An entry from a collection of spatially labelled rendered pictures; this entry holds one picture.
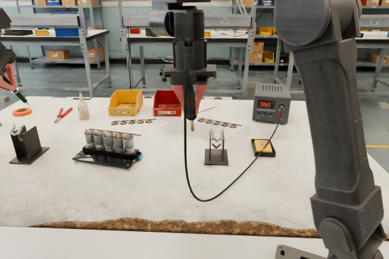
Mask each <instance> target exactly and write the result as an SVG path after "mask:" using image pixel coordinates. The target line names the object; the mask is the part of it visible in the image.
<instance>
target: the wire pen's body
mask: <svg viewBox="0 0 389 259"><path fill-rule="evenodd" d="M2 77H3V80H4V81H5V82H7V83H8V84H10V85H11V82H10V81H9V80H8V79H7V78H6V76H5V75H2ZM12 93H13V94H15V95H16V96H17V97H18V98H19V99H20V100H21V101H22V102H23V103H26V102H27V99H26V98H25V97H24V96H23V95H22V94H21V93H20V92H19V89H18V88H16V89H15V91H12Z"/></svg>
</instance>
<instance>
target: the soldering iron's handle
mask: <svg viewBox="0 0 389 259"><path fill-rule="evenodd" d="M196 117H197V116H196V96H195V91H194V88H193V84H192V83H191V77H189V79H188V78H187V85H186V118H187V119H188V120H195V119H196Z"/></svg>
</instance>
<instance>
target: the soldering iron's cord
mask: <svg viewBox="0 0 389 259"><path fill-rule="evenodd" d="M187 78H188V79H189V67H188V63H187V62H185V67H184V159H185V173H186V179H187V183H188V187H189V189H190V192H191V193H192V195H193V197H194V198H195V199H197V200H198V201H200V202H208V201H212V200H213V199H215V198H217V197H218V196H220V195H221V194H222V193H224V192H225V191H226V190H227V189H228V188H229V187H230V186H231V185H232V184H233V183H235V182H236V181H237V180H238V179H239V178H240V177H241V176H242V175H243V174H244V173H245V172H246V171H247V169H248V168H249V167H250V166H251V165H252V164H253V163H254V162H255V161H256V159H257V158H258V157H259V156H260V154H261V152H262V151H261V152H260V153H259V154H258V156H257V157H256V158H255V159H254V160H253V162H251V164H250V165H249V166H248V167H247V168H246V169H245V170H244V171H243V172H242V173H241V175H240V176H238V177H237V178H236V179H235V180H234V181H233V182H232V183H231V184H230V185H228V186H227V187H226V188H225V189H224V190H223V191H222V192H220V193H219V194H218V195H216V196H215V197H213V198H211V199H206V200H202V199H199V198H198V197H196V196H195V194H194V193H193V191H192V188H191V186H190V182H189V176H188V167H187V156H186V85H187ZM281 115H282V108H281V113H280V118H279V121H278V123H277V126H276V128H275V130H274V132H273V134H272V136H271V137H270V139H269V141H268V142H267V143H266V145H265V146H264V148H263V150H264V149H265V148H266V146H267V145H268V143H269V142H270V140H271V139H272V137H273V135H274V133H275V131H276V129H277V127H278V125H279V122H280V119H281Z"/></svg>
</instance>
